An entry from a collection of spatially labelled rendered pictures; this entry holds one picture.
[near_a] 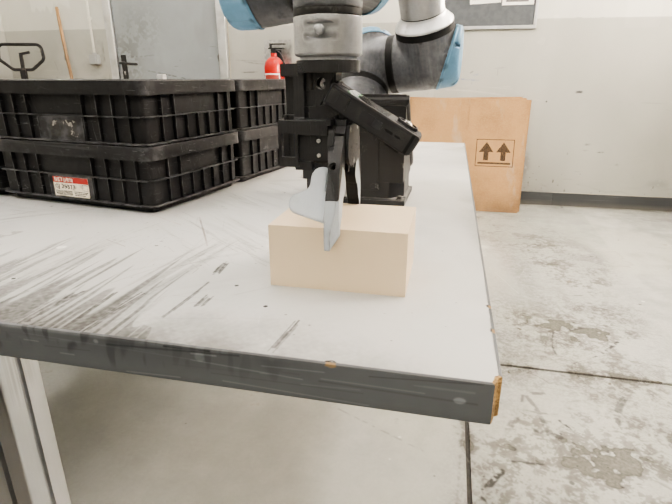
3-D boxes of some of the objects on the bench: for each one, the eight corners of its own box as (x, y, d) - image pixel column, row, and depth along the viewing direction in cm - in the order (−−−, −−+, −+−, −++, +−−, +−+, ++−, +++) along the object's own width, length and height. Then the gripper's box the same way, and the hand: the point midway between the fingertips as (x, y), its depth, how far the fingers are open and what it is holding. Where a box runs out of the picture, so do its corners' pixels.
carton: (413, 260, 67) (416, 207, 64) (405, 297, 56) (408, 233, 53) (299, 252, 70) (298, 200, 67) (270, 284, 59) (267, 224, 56)
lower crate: (244, 184, 114) (241, 131, 110) (155, 216, 88) (147, 148, 84) (111, 172, 128) (104, 125, 124) (1, 197, 102) (-13, 138, 98)
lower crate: (300, 164, 141) (299, 121, 137) (244, 184, 114) (241, 131, 110) (185, 156, 154) (181, 117, 150) (111, 172, 128) (104, 125, 124)
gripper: (308, 63, 65) (311, 211, 71) (253, 58, 47) (264, 255, 54) (372, 62, 63) (370, 214, 70) (341, 56, 45) (341, 260, 52)
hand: (346, 233), depth 61 cm, fingers closed on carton, 14 cm apart
